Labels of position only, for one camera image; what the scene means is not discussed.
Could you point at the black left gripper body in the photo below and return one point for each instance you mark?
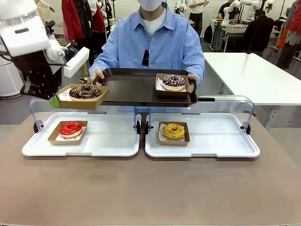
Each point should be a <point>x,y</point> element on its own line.
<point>40,70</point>

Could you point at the green-tipped left gripper finger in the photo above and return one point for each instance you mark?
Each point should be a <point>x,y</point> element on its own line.
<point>54,102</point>
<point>53,91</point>

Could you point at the printed paper liner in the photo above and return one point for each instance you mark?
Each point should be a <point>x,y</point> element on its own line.
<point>161,137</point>
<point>65,95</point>
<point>68,139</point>
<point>159,86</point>

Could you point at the chocolate glazed donut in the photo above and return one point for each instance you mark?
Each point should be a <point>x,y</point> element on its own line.
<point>75,94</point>

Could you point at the cardboard box of chocolate donut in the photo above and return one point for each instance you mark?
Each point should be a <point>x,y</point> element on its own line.
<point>80,104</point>

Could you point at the black serving tray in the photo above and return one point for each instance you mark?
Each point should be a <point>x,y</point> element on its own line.
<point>131,89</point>

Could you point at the purple sprinkled donut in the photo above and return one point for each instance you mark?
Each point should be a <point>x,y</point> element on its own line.
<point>168,83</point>

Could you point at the sprinkled chocolate donut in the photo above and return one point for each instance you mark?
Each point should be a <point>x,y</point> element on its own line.
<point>171,94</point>

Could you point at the person's left forearm blue sleeve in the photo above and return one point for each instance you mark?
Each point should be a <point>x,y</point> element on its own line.
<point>198,68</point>

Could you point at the person's right forearm blue sleeve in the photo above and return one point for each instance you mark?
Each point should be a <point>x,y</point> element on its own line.
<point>100,63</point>

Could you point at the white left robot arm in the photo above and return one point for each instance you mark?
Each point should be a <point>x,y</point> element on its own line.
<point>23,35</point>

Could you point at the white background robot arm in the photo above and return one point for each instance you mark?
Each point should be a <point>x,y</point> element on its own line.
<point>226,14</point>

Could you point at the red glazed donut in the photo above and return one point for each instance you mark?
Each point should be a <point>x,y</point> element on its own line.
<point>63,130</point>

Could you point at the cardboard box of red donut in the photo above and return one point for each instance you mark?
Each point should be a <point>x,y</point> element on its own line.
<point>53,140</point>

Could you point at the seated person in jeans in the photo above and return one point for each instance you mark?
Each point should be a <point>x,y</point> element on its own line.
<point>49,24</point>

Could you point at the yellow sprinkled donut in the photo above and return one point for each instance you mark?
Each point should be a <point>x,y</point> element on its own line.
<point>168,133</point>

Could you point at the person torso blue shirt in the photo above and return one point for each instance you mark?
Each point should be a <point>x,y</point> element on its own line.
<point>169,47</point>

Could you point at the cardboard box of yellow donut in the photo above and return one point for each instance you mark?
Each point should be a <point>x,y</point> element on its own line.
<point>174,143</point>

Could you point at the standing person white shirt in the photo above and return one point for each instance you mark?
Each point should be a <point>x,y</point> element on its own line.
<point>196,8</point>

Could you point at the seated person black shirt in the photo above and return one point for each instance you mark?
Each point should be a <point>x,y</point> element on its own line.
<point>232,13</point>

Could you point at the person in black jacket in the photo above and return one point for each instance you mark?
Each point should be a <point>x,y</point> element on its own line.
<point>257,33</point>

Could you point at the person's right hand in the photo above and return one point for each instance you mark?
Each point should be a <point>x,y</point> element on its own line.
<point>97,74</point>

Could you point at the person's left hand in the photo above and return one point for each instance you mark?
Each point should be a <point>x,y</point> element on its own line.
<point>194,78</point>

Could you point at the clear hinged display cover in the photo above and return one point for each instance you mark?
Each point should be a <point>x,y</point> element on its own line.
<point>35,110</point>
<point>235,106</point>

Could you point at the white cylindrical appliance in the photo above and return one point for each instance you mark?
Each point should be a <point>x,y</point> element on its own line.
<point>9,80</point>

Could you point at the gold mannequin base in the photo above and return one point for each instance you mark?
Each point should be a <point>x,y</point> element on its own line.
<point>85,80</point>

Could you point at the red hanging jacket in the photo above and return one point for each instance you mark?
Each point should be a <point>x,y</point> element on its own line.
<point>73,21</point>

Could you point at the mannequin with cream vest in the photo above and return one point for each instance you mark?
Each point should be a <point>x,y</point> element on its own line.
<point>45,9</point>

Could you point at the white display tray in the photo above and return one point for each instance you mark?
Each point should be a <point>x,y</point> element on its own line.
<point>211,141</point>
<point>108,141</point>

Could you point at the mannequin in black outfit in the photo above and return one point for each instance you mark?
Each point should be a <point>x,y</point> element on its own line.
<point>82,14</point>

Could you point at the red hanging garment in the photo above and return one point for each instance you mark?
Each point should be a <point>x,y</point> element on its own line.
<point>98,18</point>

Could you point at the black clip-on microphone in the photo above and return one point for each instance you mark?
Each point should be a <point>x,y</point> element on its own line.
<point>145,57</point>

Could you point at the white undershirt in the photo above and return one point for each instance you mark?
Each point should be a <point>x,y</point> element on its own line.
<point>152,24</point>

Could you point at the white face mask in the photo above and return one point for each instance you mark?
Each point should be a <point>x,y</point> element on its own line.
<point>149,4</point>

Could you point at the small white background robot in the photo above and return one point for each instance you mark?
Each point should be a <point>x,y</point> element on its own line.
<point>182,4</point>

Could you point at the black backpack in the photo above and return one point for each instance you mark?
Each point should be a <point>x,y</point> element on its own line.
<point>208,34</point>

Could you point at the grey background workbench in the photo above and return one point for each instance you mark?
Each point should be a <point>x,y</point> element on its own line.
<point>235,28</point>

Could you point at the white side table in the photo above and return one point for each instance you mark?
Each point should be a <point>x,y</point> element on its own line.
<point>247,75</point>

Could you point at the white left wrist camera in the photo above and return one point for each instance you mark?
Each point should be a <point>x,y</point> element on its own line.
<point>75,62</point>

